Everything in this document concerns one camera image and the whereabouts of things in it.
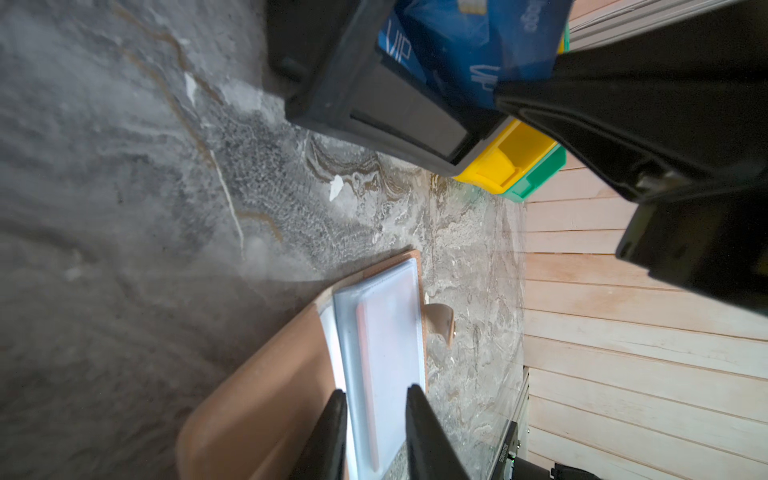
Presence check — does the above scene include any blue VIP card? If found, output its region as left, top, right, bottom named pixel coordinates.
left=393, top=0, right=573, bottom=109

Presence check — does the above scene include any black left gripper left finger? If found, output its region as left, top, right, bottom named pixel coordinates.
left=289, top=389, right=348, bottom=480

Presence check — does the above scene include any green plastic bin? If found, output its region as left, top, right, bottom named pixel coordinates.
left=502, top=23, right=570, bottom=204

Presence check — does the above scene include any tan leather card holder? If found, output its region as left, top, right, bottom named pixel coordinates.
left=176, top=250, right=455, bottom=479

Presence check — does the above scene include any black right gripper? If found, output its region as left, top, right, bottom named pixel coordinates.
left=495, top=1, right=767, bottom=315

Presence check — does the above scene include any black plastic bin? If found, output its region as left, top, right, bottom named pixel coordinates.
left=266, top=1, right=512, bottom=177

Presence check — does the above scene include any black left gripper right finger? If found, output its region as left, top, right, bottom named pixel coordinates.
left=405, top=384, right=469, bottom=480

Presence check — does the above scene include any red credit card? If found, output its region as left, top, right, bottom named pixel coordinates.
left=356, top=301, right=381, bottom=473

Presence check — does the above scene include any yellow plastic bin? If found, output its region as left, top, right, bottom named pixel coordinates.
left=455, top=120, right=559, bottom=195

